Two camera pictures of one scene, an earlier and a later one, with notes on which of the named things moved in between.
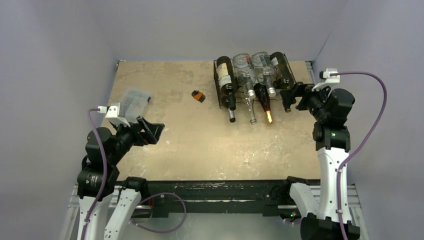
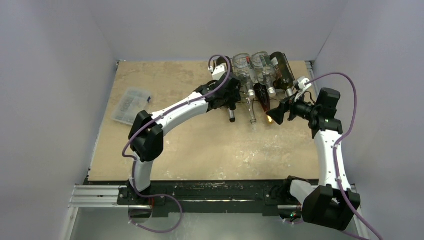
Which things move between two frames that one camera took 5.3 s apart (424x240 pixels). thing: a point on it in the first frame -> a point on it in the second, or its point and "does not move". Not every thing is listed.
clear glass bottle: [265, 70] does not move
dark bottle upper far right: [284, 78] does not move
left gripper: [150, 134] -> [234, 98]
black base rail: [268, 197] does not move
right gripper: [301, 98] -> [288, 110]
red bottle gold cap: [261, 91] does not move
